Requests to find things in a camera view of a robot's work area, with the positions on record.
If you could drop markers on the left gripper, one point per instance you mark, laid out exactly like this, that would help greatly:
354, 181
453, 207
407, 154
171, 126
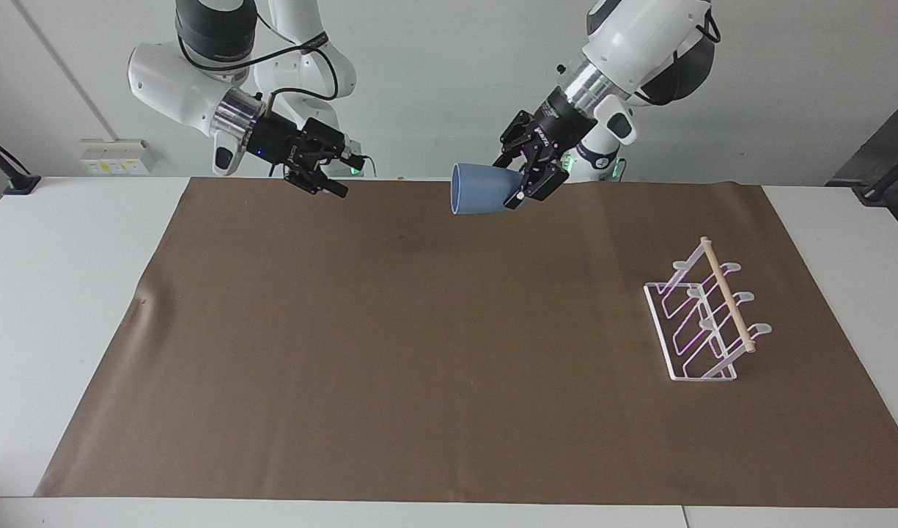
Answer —
555, 125

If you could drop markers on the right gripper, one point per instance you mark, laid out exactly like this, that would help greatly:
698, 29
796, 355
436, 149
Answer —
276, 139

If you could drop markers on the blue cup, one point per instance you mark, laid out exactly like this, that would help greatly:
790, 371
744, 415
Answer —
481, 189

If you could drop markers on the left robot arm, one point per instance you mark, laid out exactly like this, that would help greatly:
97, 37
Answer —
639, 37

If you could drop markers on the black stand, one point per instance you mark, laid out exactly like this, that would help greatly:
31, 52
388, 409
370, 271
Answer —
888, 180
23, 185

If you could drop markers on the white wall socket box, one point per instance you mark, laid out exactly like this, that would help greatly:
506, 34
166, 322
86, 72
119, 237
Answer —
119, 157

